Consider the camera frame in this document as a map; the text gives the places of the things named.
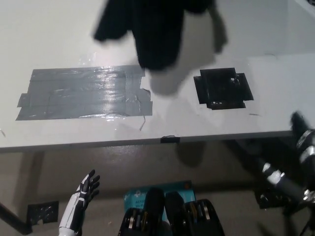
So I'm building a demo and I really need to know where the black floor tape patch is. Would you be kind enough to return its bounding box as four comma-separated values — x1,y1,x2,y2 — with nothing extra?
26,201,60,226
254,188,287,210

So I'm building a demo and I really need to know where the black t-shirt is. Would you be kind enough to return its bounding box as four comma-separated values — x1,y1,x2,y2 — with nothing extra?
93,0,228,72

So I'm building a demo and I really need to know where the grey duct tape patch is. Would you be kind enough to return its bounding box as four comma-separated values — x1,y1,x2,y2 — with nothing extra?
16,65,153,121

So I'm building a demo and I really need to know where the black tape square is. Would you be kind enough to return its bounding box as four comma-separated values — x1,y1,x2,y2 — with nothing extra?
193,67,254,111

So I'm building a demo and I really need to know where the small black tape strip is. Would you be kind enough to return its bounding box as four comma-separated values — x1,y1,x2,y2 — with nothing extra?
160,135,181,144

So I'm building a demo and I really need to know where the thin black cable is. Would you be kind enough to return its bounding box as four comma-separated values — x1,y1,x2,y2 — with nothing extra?
299,216,315,236

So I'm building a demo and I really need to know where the robot left leg black block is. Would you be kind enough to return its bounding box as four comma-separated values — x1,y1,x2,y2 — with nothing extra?
119,188,166,236

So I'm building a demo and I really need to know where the dark table foot bar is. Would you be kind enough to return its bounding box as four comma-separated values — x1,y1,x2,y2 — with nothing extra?
0,201,33,234

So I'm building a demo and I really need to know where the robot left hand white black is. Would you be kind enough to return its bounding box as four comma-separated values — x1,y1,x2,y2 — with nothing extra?
58,169,101,229

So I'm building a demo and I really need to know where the robot right hand white black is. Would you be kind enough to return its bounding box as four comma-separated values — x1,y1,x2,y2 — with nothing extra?
289,111,315,164

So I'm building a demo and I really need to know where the robot leg black block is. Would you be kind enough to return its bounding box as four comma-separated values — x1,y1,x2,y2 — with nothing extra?
119,188,166,236
164,191,226,236

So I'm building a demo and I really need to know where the teal cardboard box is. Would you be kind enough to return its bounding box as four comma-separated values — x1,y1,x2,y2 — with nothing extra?
123,180,197,222

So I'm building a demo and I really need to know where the robot right leg black block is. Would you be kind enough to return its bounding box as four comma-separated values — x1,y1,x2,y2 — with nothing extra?
164,191,226,236

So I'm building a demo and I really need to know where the clear glossy tape piece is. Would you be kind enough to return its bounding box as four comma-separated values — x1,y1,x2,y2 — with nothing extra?
75,50,97,63

